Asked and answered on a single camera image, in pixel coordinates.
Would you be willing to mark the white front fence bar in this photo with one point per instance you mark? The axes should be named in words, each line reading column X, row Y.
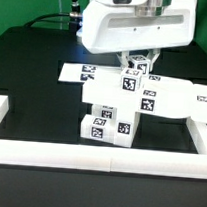
column 104, row 159

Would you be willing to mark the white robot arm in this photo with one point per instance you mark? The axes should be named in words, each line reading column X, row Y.
column 131, row 25

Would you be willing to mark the white right fence bar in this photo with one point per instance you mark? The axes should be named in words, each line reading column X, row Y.
column 198, row 133

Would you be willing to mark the white marker sheet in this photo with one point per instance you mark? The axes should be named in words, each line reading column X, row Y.
column 79, row 73

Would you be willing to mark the white chair seat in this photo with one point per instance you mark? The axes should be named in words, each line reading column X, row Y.
column 126, row 127

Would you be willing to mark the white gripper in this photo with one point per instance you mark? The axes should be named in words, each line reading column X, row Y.
column 125, row 25

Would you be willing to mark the white chair back frame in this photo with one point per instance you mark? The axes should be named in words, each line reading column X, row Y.
column 162, row 96

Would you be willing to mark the small white tagged cube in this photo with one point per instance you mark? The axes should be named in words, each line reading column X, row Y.
column 139, row 62

